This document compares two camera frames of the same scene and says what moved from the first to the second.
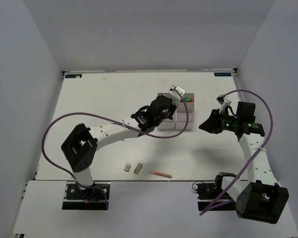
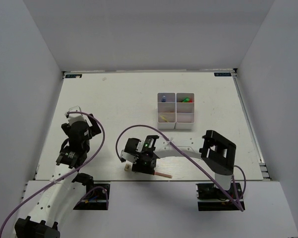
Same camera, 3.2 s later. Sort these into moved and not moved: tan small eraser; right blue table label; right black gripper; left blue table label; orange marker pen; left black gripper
Moved: left black gripper; right black gripper
Not moved: right blue table label; orange marker pen; tan small eraser; left blue table label
